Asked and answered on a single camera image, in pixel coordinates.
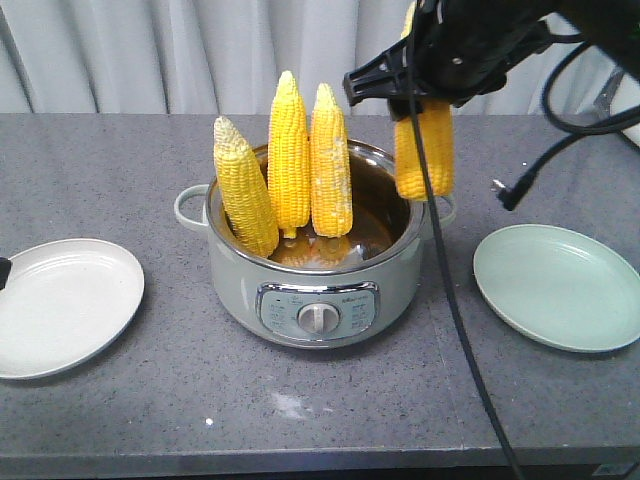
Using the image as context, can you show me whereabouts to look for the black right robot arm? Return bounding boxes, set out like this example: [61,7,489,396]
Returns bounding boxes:
[343,0,639,120]

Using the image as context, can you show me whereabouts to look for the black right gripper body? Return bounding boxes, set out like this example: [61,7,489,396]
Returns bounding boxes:
[407,1,555,106]

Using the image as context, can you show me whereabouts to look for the speckled yellow corn cob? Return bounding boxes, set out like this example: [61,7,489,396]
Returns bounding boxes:
[310,83,353,238]

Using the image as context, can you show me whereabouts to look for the bright yellow corn cob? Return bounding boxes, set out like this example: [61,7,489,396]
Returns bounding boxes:
[268,70,310,239]

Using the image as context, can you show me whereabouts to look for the pale yellow corn cob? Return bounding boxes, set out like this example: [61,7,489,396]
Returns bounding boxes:
[213,116,280,258]

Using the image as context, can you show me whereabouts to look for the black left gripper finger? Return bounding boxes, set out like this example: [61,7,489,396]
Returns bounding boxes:
[0,257,12,290]

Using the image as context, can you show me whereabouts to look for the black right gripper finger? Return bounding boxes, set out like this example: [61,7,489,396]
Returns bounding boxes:
[387,96,425,121]
[342,37,413,106]

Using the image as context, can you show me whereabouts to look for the green round plate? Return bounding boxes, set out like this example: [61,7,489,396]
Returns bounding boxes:
[473,224,639,353]

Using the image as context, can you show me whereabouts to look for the black camera cable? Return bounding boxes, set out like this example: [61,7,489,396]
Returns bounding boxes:
[403,0,526,480]

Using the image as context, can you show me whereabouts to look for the green electric cooking pot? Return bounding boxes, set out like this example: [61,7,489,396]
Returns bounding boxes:
[174,140,433,349]

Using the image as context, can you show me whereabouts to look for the white round plate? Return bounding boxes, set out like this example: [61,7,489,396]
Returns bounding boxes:
[1,238,145,380]

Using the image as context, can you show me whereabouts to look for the orange yellow corn cob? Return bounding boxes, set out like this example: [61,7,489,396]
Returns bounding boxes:
[393,3,456,202]

